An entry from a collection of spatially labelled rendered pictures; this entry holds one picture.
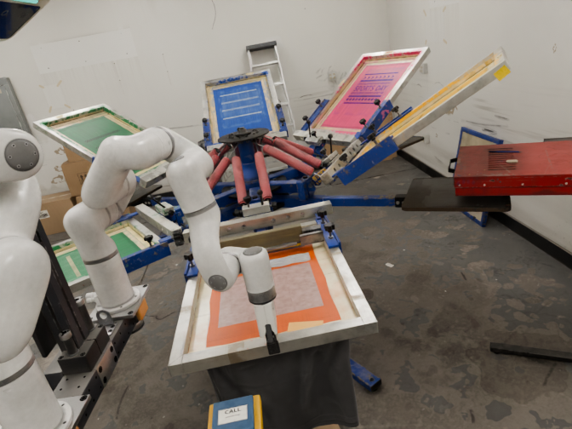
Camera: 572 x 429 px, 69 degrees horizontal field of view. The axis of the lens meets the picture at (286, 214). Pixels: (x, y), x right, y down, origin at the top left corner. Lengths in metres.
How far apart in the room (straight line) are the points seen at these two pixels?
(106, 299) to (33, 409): 0.43
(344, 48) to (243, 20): 1.32
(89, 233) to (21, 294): 0.44
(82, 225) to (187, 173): 0.34
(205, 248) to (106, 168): 0.30
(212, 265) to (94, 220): 0.36
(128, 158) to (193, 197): 0.17
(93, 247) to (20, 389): 0.43
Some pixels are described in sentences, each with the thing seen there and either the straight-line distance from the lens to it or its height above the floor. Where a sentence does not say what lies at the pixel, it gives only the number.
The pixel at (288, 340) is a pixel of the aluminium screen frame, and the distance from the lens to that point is 1.19.
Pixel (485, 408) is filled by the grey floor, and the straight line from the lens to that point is 2.39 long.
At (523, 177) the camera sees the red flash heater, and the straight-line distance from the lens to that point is 1.92.
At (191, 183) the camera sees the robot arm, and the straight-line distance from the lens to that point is 1.00.
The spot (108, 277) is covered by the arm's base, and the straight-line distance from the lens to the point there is 1.27.
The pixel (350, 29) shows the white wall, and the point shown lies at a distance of 5.84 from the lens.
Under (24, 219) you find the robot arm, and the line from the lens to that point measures 0.86.
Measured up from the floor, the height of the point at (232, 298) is 0.97.
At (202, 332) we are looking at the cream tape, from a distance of 1.38.
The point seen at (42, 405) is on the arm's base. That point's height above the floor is 1.21.
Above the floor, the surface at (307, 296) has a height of 0.97.
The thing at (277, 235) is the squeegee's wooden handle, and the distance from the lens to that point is 1.68.
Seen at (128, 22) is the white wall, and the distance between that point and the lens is 5.80.
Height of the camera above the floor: 1.76
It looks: 22 degrees down
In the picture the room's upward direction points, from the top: 11 degrees counter-clockwise
